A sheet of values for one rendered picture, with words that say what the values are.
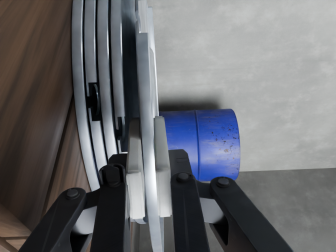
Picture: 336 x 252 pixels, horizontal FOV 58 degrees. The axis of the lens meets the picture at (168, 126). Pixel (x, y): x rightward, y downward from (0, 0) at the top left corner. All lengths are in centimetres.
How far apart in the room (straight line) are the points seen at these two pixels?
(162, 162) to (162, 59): 230
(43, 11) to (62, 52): 3
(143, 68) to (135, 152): 5
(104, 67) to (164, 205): 10
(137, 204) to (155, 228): 6
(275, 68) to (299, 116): 69
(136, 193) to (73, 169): 6
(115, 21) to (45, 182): 11
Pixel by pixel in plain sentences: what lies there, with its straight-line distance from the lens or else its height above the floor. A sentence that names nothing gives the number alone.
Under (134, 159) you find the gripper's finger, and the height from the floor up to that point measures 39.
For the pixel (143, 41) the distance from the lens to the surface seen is 19.
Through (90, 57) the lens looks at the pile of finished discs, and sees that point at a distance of 21.
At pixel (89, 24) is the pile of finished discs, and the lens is 22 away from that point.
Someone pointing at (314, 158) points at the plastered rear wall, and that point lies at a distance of 380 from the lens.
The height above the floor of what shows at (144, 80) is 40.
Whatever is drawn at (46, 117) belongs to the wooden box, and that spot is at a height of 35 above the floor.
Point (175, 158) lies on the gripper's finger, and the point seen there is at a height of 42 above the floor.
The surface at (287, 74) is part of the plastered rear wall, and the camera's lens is 274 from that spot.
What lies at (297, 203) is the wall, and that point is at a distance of 366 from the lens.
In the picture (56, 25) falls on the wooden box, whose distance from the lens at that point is 20.
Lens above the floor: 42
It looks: 1 degrees down
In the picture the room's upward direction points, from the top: 88 degrees clockwise
